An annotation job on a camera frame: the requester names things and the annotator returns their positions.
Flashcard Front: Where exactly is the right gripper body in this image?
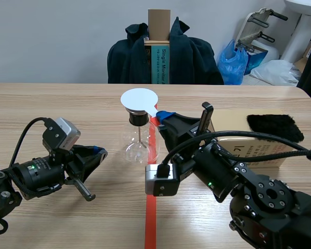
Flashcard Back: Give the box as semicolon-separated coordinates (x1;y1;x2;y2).
159;102;219;157

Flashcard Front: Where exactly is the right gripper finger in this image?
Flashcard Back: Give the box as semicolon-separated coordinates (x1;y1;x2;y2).
156;110;201;128

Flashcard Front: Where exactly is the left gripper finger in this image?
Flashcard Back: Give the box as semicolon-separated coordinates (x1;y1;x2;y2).
75;145;108;183

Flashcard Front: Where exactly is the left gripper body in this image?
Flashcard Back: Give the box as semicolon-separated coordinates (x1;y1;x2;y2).
50;144;96;202

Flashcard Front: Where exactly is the clear glass flask black stopper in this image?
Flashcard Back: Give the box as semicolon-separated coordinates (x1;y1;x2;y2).
121;108;160;164

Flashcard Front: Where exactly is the brown cardboard box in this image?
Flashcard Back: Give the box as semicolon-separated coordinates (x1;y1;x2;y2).
211;108;296;168

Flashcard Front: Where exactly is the dark blue jacket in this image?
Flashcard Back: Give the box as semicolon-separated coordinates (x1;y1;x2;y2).
107;17;225;85

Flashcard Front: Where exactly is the tall cardboard box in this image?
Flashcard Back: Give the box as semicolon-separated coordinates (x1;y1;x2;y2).
144;9;172;85

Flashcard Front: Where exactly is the blue plastic bag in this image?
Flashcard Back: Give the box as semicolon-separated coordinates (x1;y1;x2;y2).
217;39;249;86

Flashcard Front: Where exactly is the black fur patch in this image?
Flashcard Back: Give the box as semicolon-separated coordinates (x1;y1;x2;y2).
246;114;305;143

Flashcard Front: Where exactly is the white plastic bag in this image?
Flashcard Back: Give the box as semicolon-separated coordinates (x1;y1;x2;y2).
249;60;302;87

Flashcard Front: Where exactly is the folded hand cart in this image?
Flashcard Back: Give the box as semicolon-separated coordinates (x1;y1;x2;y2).
234;7;289;53

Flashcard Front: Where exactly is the white wash basin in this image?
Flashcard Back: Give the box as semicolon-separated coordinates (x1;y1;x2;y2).
281;0;311;64

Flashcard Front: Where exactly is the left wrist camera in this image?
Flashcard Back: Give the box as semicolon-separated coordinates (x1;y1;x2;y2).
42;117;81;151

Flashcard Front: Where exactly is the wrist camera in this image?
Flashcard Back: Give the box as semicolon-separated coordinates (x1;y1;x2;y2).
145;163;181;197
42;117;81;151

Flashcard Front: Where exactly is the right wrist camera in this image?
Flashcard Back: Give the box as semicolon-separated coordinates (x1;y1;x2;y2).
145;163;181;197

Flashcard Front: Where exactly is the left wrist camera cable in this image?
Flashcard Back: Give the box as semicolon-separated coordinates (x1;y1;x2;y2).
9;117;51;168

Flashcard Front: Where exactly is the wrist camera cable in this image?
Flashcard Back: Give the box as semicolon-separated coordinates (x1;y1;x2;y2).
9;117;51;168
157;131;311;179

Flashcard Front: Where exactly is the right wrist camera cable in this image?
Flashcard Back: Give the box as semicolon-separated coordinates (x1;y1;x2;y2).
157;131;311;179

